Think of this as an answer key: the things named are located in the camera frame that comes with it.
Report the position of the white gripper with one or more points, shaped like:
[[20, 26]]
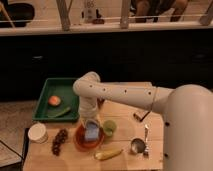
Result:
[[88, 108]]

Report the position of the blue sponge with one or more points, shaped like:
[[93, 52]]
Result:
[[91, 131]]

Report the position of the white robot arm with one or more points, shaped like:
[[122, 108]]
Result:
[[187, 112]]

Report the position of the red bowl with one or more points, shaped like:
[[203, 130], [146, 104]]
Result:
[[81, 144]]

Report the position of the green cucumber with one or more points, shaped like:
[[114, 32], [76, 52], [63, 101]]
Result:
[[59, 113]]

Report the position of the green plastic cup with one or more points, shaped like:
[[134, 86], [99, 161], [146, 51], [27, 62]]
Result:
[[109, 127]]

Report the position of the green plastic tray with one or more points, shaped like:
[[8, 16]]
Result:
[[63, 88]]

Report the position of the orange peach fruit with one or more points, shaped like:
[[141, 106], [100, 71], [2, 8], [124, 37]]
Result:
[[54, 101]]

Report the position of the dark grape bunch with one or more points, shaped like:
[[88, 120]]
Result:
[[59, 139]]

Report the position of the dark brown brush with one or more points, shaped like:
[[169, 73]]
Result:
[[140, 115]]

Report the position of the white paper cup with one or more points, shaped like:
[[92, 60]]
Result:
[[38, 133]]

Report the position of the small metal cup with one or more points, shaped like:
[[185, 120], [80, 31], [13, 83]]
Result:
[[137, 146]]

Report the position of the metal fork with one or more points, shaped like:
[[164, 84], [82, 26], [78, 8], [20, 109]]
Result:
[[146, 151]]

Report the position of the white bottle on ledge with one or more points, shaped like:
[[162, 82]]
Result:
[[89, 9]]

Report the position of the seated person legs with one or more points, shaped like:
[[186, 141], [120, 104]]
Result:
[[147, 9]]

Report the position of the black chair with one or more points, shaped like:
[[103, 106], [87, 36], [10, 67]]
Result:
[[20, 13]]

